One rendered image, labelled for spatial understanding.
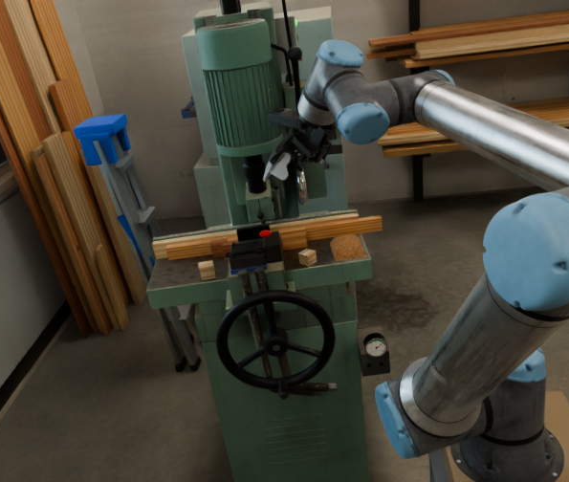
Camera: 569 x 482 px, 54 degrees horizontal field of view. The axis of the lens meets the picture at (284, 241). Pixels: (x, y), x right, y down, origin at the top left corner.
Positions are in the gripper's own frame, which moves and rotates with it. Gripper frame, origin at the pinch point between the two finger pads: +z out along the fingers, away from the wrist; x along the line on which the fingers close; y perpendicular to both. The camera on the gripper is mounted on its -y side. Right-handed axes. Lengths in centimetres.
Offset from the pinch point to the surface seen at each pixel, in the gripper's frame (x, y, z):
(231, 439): -23, 34, 77
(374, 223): 25.7, 18.3, 16.1
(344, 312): 6.5, 31.8, 29.1
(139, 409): -22, -8, 147
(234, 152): -5.9, -12.0, 2.5
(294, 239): 5.5, 8.1, 22.9
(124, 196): 2, -67, 81
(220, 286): -18.2, 7.2, 29.6
